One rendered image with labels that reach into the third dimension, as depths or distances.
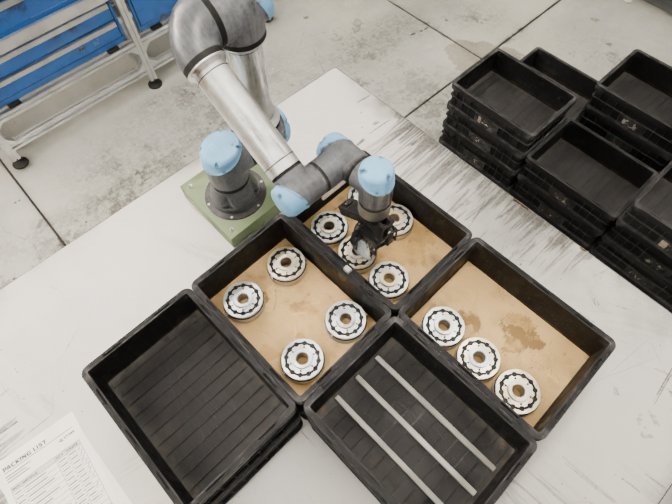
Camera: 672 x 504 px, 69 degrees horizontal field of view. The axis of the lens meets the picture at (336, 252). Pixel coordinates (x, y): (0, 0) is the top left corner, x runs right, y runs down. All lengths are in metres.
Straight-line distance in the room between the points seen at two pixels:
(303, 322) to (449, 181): 0.71
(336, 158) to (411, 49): 2.18
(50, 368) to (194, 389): 0.47
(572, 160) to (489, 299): 1.09
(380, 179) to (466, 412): 0.57
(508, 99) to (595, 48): 1.30
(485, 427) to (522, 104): 1.44
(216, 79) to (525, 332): 0.92
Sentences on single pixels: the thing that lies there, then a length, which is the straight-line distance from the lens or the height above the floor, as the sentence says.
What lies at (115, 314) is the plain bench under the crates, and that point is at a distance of 1.54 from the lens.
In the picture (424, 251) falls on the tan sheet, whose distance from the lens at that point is 1.35.
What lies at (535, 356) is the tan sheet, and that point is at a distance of 1.30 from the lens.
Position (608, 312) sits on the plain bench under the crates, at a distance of 1.58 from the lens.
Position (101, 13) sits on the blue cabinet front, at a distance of 2.85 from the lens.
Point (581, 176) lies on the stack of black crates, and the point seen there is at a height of 0.38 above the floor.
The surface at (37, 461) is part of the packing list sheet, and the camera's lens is 1.51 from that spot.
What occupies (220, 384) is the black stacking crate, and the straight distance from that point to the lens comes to 1.24.
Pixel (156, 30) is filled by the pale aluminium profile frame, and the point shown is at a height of 0.30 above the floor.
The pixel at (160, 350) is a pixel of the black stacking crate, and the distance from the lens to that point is 1.31.
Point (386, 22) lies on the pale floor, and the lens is 3.38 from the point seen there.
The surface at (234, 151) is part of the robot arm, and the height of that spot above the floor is 0.99.
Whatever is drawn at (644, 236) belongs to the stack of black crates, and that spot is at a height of 0.49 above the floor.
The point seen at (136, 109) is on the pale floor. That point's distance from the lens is 3.06.
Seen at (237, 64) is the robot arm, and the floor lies 1.22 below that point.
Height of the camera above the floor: 2.00
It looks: 61 degrees down
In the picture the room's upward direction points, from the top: 3 degrees counter-clockwise
